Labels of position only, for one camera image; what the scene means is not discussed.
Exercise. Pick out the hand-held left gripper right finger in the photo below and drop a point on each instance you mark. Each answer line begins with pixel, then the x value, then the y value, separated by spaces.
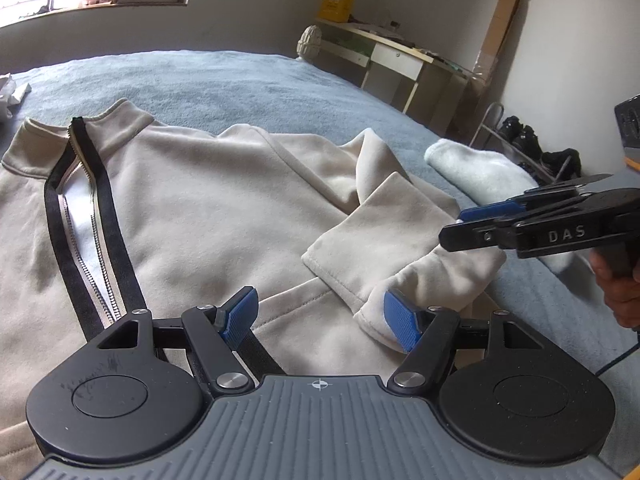
pixel 400 317

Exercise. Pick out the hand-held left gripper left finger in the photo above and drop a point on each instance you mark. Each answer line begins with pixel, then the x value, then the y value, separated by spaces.
pixel 240 312

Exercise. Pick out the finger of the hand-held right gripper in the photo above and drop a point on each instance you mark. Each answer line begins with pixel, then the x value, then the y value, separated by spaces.
pixel 475 235
pixel 490 211

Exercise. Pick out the beige zip jacket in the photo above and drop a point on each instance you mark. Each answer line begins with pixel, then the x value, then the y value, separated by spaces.
pixel 200 200

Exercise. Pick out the person's right hand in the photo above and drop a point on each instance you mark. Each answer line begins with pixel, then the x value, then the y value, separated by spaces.
pixel 622 300

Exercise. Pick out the white fluffy towel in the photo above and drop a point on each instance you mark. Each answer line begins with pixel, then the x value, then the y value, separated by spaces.
pixel 475 170

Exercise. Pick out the black shoe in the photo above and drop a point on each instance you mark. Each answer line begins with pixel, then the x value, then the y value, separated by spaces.
pixel 560 162
pixel 529 144
pixel 509 129

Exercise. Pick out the metal shoe rack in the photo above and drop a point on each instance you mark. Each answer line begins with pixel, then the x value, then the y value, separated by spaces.
pixel 482 125

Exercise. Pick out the wooden desk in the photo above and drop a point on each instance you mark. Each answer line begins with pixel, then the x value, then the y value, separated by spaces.
pixel 400 65

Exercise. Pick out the tall cardboard sheet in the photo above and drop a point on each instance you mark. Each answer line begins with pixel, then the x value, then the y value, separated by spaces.
pixel 497 25

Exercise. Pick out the cream carved bedpost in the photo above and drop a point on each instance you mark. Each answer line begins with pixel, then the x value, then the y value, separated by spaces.
pixel 309 42

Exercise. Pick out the yellow box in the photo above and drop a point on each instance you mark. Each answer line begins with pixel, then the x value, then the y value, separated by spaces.
pixel 337 2

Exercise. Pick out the white crumpled cloth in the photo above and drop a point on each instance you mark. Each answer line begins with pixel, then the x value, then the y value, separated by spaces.
pixel 12 97

